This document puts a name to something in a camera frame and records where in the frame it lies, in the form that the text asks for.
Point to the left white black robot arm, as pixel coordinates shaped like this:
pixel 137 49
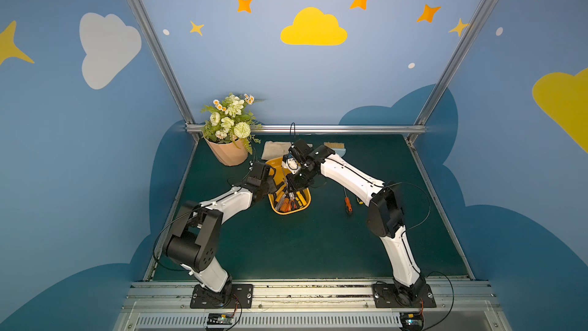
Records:
pixel 193 238

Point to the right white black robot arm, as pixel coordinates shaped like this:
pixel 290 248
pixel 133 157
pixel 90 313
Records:
pixel 385 217

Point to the left circuit board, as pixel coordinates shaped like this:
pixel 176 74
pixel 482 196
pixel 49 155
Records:
pixel 219 321

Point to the pink pot with flowers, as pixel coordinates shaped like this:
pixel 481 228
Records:
pixel 229 128

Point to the aluminium back frame bar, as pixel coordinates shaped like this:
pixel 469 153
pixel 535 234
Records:
pixel 338 129

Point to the left aluminium frame post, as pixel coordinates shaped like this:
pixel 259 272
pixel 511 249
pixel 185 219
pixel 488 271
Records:
pixel 151 37

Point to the right aluminium frame post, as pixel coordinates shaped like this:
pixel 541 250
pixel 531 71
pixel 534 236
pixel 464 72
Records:
pixel 477 21

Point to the yellow plastic storage box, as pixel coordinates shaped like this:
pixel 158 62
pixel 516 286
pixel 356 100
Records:
pixel 285 202

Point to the circuit board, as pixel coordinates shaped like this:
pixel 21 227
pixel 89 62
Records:
pixel 219 321
pixel 411 322

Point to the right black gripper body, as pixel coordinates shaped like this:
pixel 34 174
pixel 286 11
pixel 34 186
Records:
pixel 293 181

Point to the right circuit board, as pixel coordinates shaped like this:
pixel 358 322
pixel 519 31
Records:
pixel 411 322

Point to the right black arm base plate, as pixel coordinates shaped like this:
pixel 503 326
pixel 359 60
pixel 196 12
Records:
pixel 390 295

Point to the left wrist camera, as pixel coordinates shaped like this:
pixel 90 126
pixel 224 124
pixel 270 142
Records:
pixel 261 171

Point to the aluminium frame post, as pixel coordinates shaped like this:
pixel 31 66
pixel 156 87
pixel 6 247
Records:
pixel 477 21
pixel 151 37

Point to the small blue brush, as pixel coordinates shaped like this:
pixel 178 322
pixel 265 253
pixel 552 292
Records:
pixel 338 148

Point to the beige work glove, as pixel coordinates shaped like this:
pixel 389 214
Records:
pixel 273 150

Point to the aluminium front rail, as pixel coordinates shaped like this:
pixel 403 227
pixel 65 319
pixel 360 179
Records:
pixel 461 304

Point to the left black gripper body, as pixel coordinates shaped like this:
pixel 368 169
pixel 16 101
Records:
pixel 276 188

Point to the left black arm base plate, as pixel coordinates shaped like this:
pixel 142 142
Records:
pixel 204 298

